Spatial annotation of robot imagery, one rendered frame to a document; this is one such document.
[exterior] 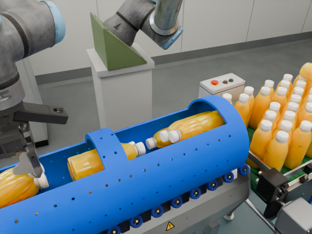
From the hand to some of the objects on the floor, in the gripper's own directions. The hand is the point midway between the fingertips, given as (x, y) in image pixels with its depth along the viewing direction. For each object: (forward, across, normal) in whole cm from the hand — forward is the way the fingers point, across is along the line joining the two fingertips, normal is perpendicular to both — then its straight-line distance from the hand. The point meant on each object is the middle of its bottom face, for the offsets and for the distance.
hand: (39, 166), depth 68 cm
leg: (+123, +5, +58) cm, 136 cm away
